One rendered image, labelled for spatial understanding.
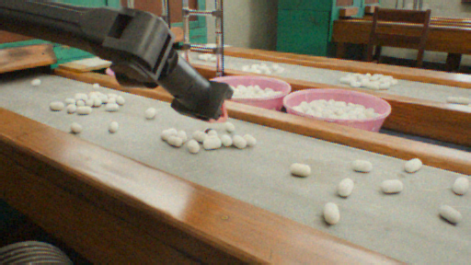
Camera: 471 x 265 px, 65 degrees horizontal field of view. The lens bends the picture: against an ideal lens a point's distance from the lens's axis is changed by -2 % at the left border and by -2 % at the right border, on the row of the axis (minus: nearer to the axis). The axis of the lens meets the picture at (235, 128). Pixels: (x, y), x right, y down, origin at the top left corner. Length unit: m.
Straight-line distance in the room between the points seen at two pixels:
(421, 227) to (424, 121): 0.54
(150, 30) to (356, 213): 0.39
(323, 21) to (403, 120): 2.52
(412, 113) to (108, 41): 0.80
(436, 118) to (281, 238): 0.70
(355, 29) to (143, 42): 3.04
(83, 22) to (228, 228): 0.34
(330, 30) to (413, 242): 3.06
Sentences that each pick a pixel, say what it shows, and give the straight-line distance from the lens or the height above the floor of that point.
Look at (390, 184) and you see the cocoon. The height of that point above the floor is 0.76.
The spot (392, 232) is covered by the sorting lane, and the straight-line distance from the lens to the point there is 0.56.
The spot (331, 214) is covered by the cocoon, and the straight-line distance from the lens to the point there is 0.54.
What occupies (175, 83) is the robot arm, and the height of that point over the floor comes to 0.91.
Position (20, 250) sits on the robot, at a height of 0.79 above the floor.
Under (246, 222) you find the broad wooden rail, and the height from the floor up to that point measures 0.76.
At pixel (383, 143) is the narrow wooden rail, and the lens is 0.78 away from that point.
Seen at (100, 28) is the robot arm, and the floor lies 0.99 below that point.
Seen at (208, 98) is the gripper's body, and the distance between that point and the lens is 0.63.
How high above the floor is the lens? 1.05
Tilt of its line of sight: 21 degrees down
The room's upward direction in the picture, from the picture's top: straight up
